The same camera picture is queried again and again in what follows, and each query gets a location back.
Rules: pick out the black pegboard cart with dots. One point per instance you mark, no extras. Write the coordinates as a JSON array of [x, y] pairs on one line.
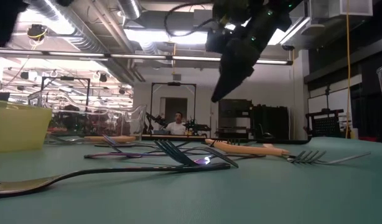
[[326, 126]]

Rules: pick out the iridescent rainbow fork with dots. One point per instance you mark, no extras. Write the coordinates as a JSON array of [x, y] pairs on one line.
[[122, 145], [178, 154], [133, 154]]

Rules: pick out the long ceiling light bar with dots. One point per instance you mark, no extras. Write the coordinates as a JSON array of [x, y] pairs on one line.
[[141, 56]]

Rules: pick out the long dark spoon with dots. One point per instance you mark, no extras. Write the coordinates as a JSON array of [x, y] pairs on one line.
[[116, 170]]

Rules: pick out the black metal fork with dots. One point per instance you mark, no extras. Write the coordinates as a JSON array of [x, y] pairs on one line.
[[97, 155]]

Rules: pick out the grey ventilation box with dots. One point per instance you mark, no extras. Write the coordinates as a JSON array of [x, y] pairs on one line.
[[200, 15]]

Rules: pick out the silver ceiling duct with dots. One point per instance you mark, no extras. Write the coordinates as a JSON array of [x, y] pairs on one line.
[[85, 37]]

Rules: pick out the black gantry frame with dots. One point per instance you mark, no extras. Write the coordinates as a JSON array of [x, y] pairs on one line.
[[174, 84], [66, 78]]

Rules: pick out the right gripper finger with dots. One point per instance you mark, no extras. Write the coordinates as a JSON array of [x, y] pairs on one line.
[[234, 74]]

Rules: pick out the whiteboard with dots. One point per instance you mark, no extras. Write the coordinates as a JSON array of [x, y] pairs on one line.
[[334, 101]]

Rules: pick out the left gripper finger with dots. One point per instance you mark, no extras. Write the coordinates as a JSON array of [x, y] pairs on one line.
[[4, 18]]

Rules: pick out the person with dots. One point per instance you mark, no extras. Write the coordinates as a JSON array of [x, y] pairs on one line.
[[177, 127]]

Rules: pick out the yellow plastic bin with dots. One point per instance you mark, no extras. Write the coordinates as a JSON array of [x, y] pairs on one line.
[[20, 130]]

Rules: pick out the dark shelf unit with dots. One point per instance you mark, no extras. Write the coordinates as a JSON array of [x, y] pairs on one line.
[[234, 112]]

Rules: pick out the black cabinet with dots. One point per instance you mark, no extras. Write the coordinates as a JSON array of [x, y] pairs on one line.
[[270, 123]]

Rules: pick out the green table mat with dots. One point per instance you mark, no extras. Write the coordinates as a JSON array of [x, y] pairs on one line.
[[272, 193]]

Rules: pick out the black tabletop robot arm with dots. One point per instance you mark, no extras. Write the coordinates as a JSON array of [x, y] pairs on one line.
[[197, 127], [153, 119]]

